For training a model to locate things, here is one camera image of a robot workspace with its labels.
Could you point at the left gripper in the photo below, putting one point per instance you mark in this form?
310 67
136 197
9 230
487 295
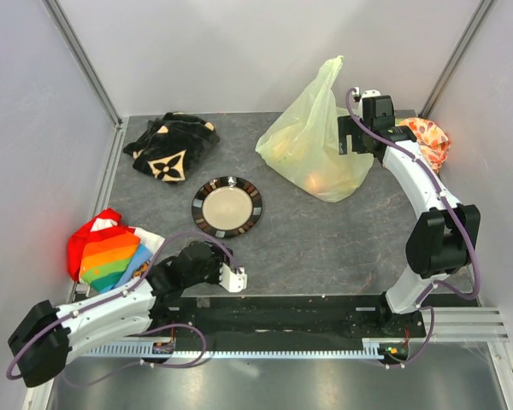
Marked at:
218 257

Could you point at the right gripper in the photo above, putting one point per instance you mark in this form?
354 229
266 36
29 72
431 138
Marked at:
347 126

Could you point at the black rimmed ceramic plate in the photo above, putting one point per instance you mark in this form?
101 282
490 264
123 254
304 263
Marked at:
227 207

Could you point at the pale green plastic bag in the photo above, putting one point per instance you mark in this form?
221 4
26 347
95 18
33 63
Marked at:
305 138

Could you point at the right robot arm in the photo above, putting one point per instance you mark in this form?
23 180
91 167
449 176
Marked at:
440 251

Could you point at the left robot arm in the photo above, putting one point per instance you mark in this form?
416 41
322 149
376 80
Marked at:
50 337

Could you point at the orange fake fruit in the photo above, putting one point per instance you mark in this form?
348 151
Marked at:
320 184

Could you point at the orange floral cloth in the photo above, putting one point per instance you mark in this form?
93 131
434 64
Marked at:
434 143

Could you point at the rainbow striped cloth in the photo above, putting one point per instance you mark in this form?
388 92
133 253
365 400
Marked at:
105 253

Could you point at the black floral patterned cloth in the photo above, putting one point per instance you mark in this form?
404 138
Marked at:
172 147

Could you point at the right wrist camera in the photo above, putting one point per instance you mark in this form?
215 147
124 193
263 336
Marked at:
359 94

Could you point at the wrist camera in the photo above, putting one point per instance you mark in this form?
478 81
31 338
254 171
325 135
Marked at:
359 94
232 280

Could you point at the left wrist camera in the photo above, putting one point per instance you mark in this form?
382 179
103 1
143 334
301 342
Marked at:
232 280

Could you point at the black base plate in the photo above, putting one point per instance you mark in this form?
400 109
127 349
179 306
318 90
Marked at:
348 316

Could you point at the grey slotted cable duct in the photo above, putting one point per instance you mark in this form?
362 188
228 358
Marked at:
147 349

